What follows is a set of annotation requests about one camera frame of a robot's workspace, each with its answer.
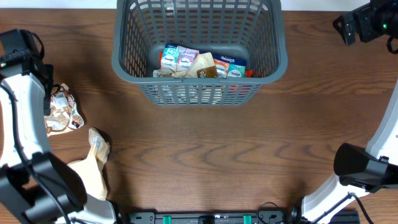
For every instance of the beige pouch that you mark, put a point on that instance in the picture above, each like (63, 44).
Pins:
(90, 169)

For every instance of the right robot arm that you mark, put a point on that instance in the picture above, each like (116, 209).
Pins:
(359, 171)

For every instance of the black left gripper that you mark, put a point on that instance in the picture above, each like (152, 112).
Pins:
(48, 71)

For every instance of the San Remo spaghetti packet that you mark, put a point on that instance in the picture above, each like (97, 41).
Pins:
(248, 73)

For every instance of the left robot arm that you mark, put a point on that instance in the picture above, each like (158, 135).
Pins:
(36, 186)

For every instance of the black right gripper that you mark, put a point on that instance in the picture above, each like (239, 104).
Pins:
(364, 15)

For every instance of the Pantree mushroom pouch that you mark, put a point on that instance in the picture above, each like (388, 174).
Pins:
(64, 116)
(188, 65)

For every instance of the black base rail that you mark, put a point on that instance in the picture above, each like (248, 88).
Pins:
(266, 216)

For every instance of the grey plastic basket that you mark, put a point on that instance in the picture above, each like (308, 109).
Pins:
(252, 30)

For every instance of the Kleenex pocket tissue multipack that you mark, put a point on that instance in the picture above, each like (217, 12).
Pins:
(226, 66)

